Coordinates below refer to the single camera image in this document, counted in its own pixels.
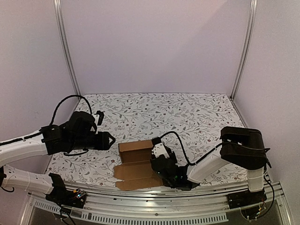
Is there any left aluminium frame post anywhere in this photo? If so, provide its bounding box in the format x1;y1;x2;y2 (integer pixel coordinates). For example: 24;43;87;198
53;0;81;95

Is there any black braided cable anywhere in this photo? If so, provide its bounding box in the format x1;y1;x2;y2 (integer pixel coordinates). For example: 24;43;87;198
160;131;223;166
50;94;92;127

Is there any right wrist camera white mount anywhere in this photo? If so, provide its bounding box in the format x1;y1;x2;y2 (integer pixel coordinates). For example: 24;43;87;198
151;137;173;159

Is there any aluminium frame post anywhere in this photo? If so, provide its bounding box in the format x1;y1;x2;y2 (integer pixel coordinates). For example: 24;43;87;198
230;0;258;101
53;0;81;95

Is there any aluminium front rail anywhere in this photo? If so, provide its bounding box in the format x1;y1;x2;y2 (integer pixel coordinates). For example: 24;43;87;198
23;182;293;225

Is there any right black braided cable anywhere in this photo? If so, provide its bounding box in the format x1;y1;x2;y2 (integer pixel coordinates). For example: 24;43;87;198
160;131;223;166

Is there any right aluminium frame post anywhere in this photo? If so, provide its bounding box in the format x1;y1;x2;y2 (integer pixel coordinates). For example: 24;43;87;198
230;0;258;101

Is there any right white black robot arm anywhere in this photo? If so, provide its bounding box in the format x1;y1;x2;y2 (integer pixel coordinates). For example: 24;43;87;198
150;127;271;204

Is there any brown cardboard box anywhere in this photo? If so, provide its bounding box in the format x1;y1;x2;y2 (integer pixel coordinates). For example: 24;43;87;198
113;140;163;191

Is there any left black braided cable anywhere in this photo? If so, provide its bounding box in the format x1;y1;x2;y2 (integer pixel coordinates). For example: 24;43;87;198
50;94;92;127

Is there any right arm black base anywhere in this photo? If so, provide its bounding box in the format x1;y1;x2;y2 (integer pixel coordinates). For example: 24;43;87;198
226;189;275;221

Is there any floral patterned table mat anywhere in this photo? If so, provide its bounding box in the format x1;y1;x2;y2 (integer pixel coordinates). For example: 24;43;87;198
46;93;243;187

